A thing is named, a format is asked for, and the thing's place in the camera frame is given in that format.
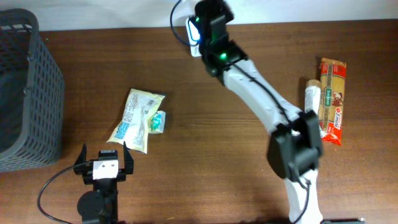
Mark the white tube with brown cap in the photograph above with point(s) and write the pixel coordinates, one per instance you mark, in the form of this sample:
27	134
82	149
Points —
312	96

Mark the cream snack bag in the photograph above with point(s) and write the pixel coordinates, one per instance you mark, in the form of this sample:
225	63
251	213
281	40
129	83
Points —
133	129

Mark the small teal white packet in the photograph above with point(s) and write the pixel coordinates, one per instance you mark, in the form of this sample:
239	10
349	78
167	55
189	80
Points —
157	123

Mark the white barcode scanner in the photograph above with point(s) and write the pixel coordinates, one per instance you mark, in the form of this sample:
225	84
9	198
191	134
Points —
193	36

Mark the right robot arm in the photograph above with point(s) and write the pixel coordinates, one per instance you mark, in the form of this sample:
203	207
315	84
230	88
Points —
295	145

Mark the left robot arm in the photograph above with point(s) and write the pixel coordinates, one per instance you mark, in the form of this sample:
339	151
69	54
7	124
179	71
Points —
100	205

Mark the dark grey plastic basket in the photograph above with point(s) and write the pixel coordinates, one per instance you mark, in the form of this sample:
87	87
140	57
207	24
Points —
32	95

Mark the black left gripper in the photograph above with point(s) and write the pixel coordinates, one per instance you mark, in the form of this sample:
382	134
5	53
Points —
81	168

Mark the orange spaghetti packet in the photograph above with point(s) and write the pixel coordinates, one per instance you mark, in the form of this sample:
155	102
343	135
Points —
330	113

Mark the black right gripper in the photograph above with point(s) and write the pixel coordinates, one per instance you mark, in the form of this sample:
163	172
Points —
225	17

